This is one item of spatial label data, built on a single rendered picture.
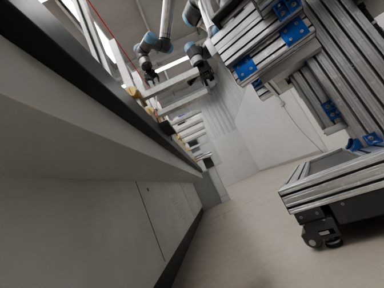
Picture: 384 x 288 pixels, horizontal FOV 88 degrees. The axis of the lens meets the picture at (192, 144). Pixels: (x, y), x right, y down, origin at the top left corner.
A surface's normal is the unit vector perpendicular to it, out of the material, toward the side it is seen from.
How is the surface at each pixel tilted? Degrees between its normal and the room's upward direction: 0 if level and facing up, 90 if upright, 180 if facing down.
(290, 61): 90
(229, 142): 90
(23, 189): 90
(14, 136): 180
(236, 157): 90
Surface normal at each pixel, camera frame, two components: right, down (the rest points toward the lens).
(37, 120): 0.41, 0.89
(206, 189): -0.12, -0.19
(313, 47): -0.54, 0.03
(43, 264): 0.91, -0.42
